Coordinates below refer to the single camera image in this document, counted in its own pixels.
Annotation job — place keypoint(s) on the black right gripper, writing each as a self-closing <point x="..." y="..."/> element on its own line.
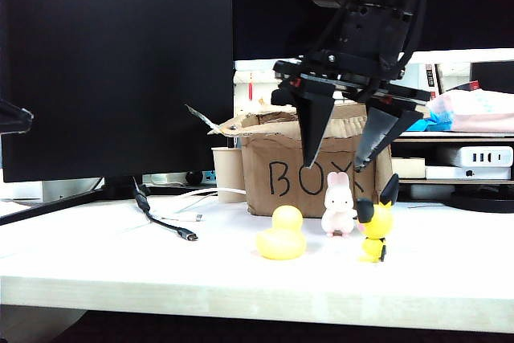
<point x="369" y="46"/>

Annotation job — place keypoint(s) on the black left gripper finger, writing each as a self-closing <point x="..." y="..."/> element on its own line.
<point x="14" y="118"/>

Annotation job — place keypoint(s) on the white pink rabbit doll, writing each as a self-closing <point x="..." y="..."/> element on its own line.
<point x="338" y="214"/>

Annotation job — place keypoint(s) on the beige small box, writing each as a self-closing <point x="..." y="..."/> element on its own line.
<point x="409" y="168"/>

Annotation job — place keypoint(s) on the brown cardboard box marked BOX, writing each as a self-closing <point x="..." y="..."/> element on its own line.
<point x="281" y="166"/>

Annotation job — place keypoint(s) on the white flat box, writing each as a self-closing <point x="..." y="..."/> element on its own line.
<point x="449" y="173"/>

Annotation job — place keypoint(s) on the blue plastic package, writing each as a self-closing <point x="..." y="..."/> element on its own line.
<point x="437" y="122"/>

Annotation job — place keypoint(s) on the wooden desk shelf riser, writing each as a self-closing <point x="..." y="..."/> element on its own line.
<point x="441" y="137"/>

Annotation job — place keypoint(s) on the red white carton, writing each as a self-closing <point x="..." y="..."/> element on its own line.
<point x="431" y="78"/>

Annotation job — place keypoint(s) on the yellow black Pichu figure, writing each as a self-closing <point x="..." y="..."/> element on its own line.
<point x="379" y="222"/>

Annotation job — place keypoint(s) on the red hanging ornament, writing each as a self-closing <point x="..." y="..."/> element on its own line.
<point x="251" y="90"/>

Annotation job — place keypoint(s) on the large black monitor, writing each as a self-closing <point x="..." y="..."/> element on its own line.
<point x="120" y="58"/>

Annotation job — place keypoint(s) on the pink white soft package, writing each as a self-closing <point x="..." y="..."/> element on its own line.
<point x="474" y="112"/>

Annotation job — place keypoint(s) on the black monitor stand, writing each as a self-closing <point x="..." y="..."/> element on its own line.
<point x="120" y="188"/>

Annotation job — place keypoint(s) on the brown paper cup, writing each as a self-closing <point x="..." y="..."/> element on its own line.
<point x="227" y="174"/>

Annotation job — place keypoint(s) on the yellow rubber duck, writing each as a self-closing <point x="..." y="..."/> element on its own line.
<point x="281" y="242"/>

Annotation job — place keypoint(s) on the white power strip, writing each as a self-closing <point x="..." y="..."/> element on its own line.
<point x="486" y="156"/>

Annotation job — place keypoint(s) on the black round monitor base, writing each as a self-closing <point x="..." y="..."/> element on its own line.
<point x="482" y="202"/>

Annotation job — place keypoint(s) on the dark background monitor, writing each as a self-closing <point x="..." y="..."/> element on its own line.
<point x="494" y="76"/>

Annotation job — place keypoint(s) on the black ball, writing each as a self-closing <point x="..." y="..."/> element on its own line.
<point x="194" y="177"/>

